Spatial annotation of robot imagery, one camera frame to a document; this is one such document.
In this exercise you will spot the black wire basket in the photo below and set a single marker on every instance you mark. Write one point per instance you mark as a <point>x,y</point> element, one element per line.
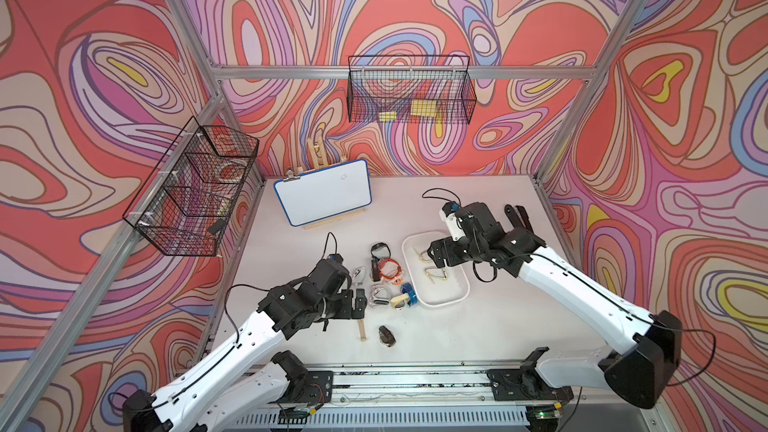
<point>185,206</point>
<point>382,87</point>

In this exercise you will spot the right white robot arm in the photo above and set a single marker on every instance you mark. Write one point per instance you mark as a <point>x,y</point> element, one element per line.
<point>641,350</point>

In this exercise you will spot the yellow sticky note pad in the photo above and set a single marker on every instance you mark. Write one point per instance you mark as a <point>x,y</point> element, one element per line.
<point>423,108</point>

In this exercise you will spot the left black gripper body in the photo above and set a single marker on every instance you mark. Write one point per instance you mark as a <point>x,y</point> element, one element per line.
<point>342,307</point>

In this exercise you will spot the black stapler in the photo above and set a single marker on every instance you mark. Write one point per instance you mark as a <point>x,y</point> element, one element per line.
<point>518,217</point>

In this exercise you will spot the brown strap watch front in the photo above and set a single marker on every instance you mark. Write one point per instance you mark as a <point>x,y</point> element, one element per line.
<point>386,336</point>

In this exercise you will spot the beige strap blue watch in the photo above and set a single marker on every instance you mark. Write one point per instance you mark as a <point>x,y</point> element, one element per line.
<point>400,301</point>

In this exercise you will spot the white purple kids watch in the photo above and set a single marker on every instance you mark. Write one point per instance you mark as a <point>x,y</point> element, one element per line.
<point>358,276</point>

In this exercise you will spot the black band watch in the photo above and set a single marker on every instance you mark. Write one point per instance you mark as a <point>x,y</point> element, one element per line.
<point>380,251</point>

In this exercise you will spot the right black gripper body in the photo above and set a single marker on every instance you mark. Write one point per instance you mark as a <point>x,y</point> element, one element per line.
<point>463,251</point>

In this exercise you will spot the black wire basket left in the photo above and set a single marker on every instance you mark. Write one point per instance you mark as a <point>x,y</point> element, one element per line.
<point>185,206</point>

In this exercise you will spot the beige strap watch long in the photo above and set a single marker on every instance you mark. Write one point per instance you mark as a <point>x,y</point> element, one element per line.
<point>362,330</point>

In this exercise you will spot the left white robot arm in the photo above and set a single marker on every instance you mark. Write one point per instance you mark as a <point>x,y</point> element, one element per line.
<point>252,368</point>

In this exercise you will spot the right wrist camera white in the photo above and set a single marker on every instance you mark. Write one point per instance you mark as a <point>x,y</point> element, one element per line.
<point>448,214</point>

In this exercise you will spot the wooden easel stand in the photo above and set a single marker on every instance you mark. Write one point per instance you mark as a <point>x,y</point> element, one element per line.
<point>324,168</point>

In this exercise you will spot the white plastic storage tray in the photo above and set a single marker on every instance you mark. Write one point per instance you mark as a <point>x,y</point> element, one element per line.
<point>435,287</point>

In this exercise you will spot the white pink kids watch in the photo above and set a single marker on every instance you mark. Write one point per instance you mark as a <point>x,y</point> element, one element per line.
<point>380,296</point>

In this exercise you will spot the dark brown leather watch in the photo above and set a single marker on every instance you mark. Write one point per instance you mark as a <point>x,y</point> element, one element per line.
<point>375,272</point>

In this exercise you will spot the blue framed whiteboard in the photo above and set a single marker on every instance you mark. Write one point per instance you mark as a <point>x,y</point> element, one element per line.
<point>323,192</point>

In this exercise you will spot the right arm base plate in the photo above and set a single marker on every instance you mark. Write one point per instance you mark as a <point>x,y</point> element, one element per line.
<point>509,385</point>

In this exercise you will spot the black wire basket back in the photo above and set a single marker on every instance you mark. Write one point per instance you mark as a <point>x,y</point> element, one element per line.
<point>382,87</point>

